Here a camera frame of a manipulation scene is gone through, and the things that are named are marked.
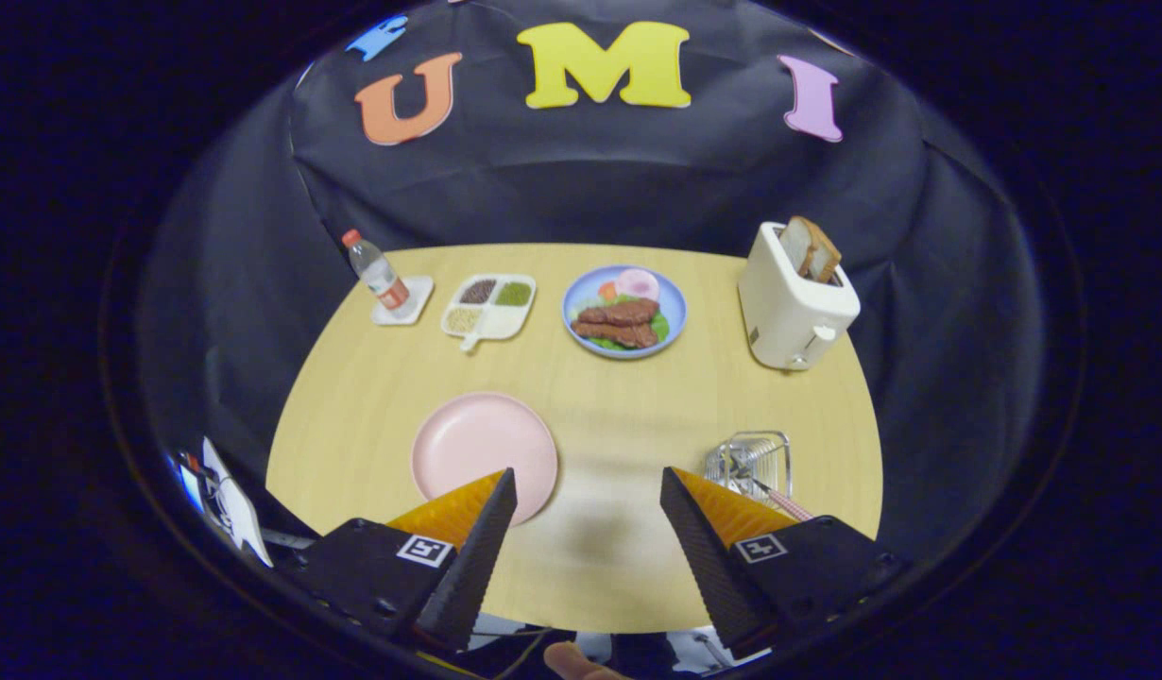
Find white panel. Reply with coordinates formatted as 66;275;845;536
201;436;273;568

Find brown meat strip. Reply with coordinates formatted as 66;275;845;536
578;298;659;327
572;319;658;349

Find pink round plate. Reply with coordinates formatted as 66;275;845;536
411;392;559;526

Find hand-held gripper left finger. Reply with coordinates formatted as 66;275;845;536
293;467;519;653

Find green lettuce leaves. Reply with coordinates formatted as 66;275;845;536
581;293;672;352

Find white square coaster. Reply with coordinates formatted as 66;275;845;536
371;275;436;327

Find blue round plate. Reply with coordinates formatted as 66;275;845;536
561;264;688;360

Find white divided tray with beans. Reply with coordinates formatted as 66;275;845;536
440;274;538;352

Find clear wire basket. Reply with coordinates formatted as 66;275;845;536
704;431;793;502

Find small lit screen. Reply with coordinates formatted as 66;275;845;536
170;453;204;502

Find spoon with red checked handle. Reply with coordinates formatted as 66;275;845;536
746;475;814;522

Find toast bread slice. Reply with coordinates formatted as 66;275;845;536
779;215;823;277
806;227;843;284

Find white toaster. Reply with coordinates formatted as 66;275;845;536
738;222;862;371

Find fork with red checked handle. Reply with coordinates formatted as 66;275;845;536
723;450;766;487

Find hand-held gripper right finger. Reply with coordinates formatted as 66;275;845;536
660;467;908;660

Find water bottle with red label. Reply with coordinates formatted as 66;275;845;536
342;229;411;313

